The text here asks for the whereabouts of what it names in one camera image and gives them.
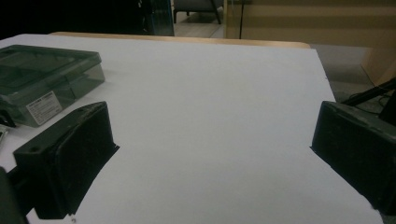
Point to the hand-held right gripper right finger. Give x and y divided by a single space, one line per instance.
358 149

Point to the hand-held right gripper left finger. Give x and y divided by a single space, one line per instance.
62 161

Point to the green transparent compartment box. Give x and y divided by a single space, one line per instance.
46 77

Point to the black stand leg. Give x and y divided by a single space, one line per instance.
369 94

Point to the white foam board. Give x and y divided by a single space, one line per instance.
211 109

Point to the wooden table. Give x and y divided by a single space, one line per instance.
186 39

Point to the grey chair with black legs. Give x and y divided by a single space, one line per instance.
196 6

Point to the light wooden wall panel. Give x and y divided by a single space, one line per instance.
311 21

